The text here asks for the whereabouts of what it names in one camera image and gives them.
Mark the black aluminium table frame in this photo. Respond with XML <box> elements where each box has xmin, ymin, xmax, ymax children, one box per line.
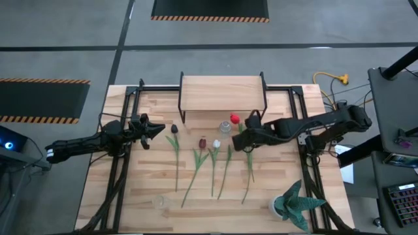
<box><xmin>74</xmin><ymin>78</ymin><xmax>355</xmax><ymax>234</ymax></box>

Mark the black backlit keypad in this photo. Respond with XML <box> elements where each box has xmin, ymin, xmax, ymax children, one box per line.
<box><xmin>386</xmin><ymin>182</ymin><xmax>418</xmax><ymax>228</ymax></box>

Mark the black metal beam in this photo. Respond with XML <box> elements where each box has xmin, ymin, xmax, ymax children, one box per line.
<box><xmin>337</xmin><ymin>134</ymin><xmax>386</xmax><ymax>168</ymax></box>

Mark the white paper sheet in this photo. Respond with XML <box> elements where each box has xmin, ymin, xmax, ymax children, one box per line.
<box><xmin>333</xmin><ymin>144</ymin><xmax>355</xmax><ymax>185</ymax></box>

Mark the pink artificial tulip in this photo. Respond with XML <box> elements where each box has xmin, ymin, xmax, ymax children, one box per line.
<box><xmin>240</xmin><ymin>151</ymin><xmax>254</xmax><ymax>205</ymax></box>

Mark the yellow orange artificial tulip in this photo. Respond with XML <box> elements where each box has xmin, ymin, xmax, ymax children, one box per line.
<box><xmin>217</xmin><ymin>144</ymin><xmax>233</xmax><ymax>200</ymax></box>

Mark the maroon artificial tulip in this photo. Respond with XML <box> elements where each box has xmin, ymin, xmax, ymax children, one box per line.
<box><xmin>181</xmin><ymin>137</ymin><xmax>210</xmax><ymax>209</ymax></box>

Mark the black artificial tulip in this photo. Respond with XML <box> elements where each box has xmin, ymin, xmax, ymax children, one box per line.
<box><xmin>165</xmin><ymin>123</ymin><xmax>181</xmax><ymax>193</ymax></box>

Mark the black metal pole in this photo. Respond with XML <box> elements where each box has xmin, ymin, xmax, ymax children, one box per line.
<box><xmin>381</xmin><ymin>45</ymin><xmax>418</xmax><ymax>81</ymax></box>

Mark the wooden shelf with black frame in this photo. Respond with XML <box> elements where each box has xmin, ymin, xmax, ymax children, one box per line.
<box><xmin>178</xmin><ymin>70</ymin><xmax>268</xmax><ymax>124</ymax></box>

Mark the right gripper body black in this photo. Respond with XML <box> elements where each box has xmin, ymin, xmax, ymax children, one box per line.
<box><xmin>242</xmin><ymin>110</ymin><xmax>282</xmax><ymax>149</ymax></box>

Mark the yellow extension cable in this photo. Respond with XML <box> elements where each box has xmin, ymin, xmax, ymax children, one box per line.
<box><xmin>312</xmin><ymin>71</ymin><xmax>350</xmax><ymax>110</ymax></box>

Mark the red artificial tulip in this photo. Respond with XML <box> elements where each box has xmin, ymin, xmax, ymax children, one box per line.
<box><xmin>230</xmin><ymin>112</ymin><xmax>256</xmax><ymax>183</ymax></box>

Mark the grey desk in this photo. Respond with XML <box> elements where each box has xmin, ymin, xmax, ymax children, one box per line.
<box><xmin>367</xmin><ymin>67</ymin><xmax>418</xmax><ymax>235</ymax></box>

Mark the grey equipment stand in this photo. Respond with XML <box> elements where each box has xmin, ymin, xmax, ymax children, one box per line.
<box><xmin>0</xmin><ymin>148</ymin><xmax>54</xmax><ymax>235</ymax></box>

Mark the black gadget with purple part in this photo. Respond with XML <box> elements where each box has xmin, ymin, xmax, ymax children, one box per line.
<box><xmin>394</xmin><ymin>128</ymin><xmax>414</xmax><ymax>149</ymax></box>

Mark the green plant in white pot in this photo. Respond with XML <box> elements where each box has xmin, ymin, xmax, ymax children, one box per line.
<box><xmin>268</xmin><ymin>178</ymin><xmax>327</xmax><ymax>233</ymax></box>

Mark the black computer with blue light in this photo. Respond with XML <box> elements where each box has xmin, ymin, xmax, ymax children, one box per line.
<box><xmin>0</xmin><ymin>125</ymin><xmax>29</xmax><ymax>153</ymax></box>

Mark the dark smartphone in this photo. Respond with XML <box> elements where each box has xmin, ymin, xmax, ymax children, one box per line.
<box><xmin>383</xmin><ymin>152</ymin><xmax>418</xmax><ymax>169</ymax></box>

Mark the clear glass bottle vase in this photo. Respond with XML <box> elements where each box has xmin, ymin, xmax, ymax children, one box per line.
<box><xmin>152</xmin><ymin>195</ymin><xmax>174</xmax><ymax>210</ymax></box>
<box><xmin>218</xmin><ymin>120</ymin><xmax>233</xmax><ymax>134</ymax></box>

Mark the black hazard striped floor mat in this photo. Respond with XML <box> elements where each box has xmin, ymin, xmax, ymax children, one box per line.
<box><xmin>150</xmin><ymin>0</ymin><xmax>270</xmax><ymax>24</ymax></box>
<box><xmin>0</xmin><ymin>77</ymin><xmax>91</xmax><ymax>125</ymax></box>

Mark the white artificial tulip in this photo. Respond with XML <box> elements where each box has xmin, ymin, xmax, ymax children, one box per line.
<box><xmin>208</xmin><ymin>139</ymin><xmax>221</xmax><ymax>198</ymax></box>

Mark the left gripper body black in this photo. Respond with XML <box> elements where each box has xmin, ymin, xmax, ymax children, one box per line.
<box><xmin>128</xmin><ymin>116</ymin><xmax>150</xmax><ymax>142</ymax></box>

